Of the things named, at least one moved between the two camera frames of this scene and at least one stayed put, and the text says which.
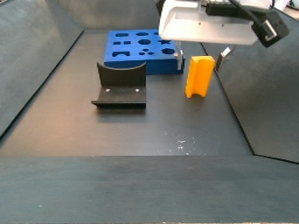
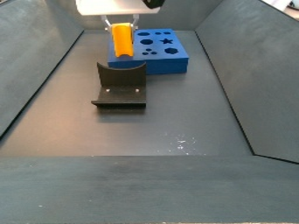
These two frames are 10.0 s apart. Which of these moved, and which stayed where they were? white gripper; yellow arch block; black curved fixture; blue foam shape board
Moved: white gripper; yellow arch block
Stayed: black curved fixture; blue foam shape board
